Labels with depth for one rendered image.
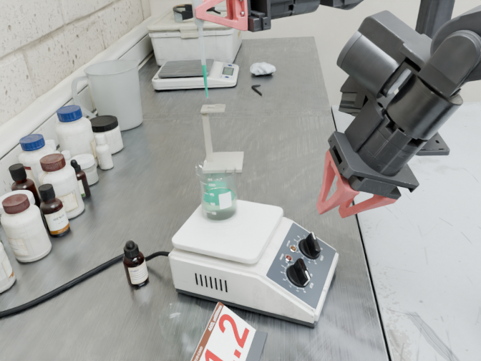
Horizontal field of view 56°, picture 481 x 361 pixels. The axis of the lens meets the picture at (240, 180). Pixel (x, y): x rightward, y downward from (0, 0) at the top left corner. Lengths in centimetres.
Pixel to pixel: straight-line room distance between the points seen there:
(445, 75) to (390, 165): 12
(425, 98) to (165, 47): 127
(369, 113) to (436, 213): 34
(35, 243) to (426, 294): 57
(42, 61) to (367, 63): 85
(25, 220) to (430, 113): 57
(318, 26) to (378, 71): 151
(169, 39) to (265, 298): 121
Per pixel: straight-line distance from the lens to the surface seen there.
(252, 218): 61
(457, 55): 44
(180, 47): 164
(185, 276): 61
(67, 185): 83
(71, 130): 97
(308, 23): 199
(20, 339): 66
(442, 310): 64
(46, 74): 119
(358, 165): 50
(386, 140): 50
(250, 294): 58
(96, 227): 81
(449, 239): 76
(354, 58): 50
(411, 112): 49
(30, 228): 75
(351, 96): 58
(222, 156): 96
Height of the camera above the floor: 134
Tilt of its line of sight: 30 degrees down
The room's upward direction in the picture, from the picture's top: 4 degrees counter-clockwise
